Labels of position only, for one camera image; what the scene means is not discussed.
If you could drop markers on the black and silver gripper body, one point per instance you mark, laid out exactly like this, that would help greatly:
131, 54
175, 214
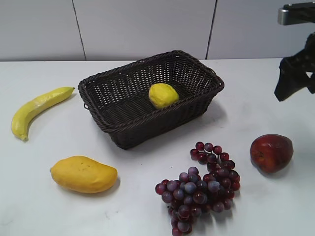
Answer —
296, 13

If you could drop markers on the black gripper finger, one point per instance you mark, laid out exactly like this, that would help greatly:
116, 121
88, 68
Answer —
297, 72

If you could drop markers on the yellow lemon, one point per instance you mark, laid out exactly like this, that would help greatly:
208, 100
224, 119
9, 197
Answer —
162, 95

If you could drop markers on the black woven wicker basket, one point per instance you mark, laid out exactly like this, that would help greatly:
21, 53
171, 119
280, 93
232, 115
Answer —
118, 99

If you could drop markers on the red apple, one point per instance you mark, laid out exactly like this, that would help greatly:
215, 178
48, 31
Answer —
271, 153

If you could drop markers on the purple grape bunch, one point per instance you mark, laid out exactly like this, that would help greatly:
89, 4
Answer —
192, 195

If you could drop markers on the yellow mango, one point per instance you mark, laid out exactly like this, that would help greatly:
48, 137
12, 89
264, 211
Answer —
84, 175

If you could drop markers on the yellow banana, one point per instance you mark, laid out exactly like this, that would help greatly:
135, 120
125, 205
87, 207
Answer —
25, 114

